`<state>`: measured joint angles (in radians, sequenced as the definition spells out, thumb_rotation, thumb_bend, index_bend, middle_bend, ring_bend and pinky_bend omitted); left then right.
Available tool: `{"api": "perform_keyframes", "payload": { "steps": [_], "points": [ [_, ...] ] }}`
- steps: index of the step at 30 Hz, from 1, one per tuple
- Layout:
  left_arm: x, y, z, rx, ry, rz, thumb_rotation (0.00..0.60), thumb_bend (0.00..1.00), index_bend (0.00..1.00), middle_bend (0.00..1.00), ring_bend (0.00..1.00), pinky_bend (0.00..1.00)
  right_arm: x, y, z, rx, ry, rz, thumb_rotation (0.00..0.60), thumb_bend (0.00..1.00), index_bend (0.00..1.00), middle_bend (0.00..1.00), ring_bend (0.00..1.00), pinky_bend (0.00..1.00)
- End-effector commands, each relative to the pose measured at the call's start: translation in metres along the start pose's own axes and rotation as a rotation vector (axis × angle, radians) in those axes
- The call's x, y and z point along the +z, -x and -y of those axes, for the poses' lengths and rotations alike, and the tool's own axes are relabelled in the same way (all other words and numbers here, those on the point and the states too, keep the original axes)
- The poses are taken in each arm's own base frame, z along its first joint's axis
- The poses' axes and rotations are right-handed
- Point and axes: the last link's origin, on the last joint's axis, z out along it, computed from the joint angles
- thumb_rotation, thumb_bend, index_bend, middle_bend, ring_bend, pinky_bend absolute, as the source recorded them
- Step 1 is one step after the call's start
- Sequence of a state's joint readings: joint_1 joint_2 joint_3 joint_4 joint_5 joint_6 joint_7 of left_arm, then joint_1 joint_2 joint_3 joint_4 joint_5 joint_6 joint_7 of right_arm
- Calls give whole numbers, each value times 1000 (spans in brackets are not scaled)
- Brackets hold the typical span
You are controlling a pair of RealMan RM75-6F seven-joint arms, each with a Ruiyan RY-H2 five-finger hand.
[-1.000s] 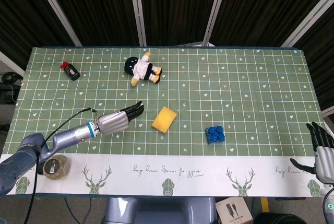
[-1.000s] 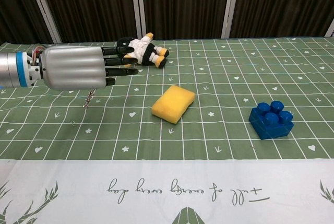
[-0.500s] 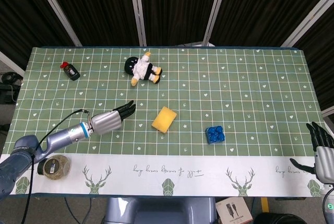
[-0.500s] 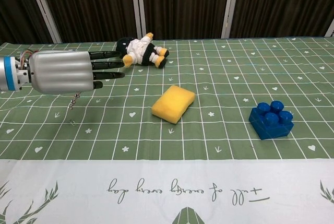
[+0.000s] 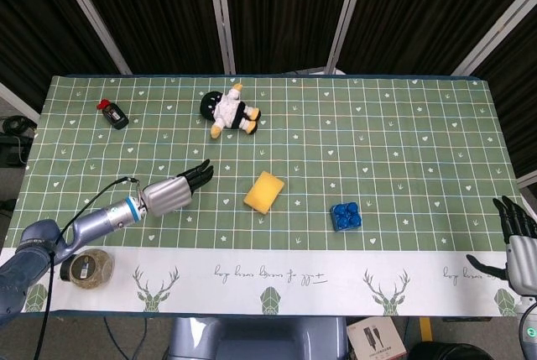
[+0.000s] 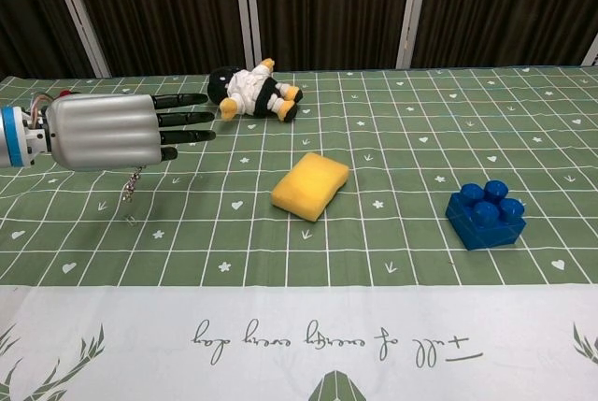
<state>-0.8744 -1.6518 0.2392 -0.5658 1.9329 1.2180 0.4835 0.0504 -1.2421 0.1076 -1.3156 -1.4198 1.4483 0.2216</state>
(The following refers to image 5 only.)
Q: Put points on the blue building block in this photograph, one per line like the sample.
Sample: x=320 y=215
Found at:
x=346 y=217

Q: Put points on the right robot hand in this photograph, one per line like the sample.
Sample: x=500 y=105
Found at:
x=522 y=263

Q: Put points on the grey robot torso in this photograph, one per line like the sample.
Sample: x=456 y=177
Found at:
x=251 y=339

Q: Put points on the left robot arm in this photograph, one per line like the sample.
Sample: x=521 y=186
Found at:
x=96 y=221

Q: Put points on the plush penguin doll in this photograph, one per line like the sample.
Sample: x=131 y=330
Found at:
x=228 y=110

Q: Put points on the yellow sponge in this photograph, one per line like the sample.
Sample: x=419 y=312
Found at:
x=264 y=192

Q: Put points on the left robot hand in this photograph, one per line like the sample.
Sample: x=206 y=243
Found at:
x=168 y=196

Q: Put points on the green checked tablecloth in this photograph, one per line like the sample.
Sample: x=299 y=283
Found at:
x=335 y=146

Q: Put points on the dark ribbed partition panel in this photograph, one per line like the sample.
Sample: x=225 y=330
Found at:
x=38 y=20
x=155 y=11
x=285 y=11
x=419 y=11
x=520 y=83

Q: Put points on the black round bin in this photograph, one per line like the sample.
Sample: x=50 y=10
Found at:
x=449 y=351

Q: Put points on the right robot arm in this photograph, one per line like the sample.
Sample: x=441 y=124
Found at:
x=529 y=330

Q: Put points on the black electronic device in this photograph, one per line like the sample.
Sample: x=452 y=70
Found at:
x=14 y=125

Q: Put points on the dark bottle red cap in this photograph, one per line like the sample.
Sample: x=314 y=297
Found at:
x=115 y=116

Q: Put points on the white partition frame post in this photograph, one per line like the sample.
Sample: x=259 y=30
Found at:
x=495 y=37
x=346 y=16
x=19 y=100
x=221 y=16
x=93 y=16

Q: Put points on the glass jar black lid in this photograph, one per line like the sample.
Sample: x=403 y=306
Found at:
x=90 y=269

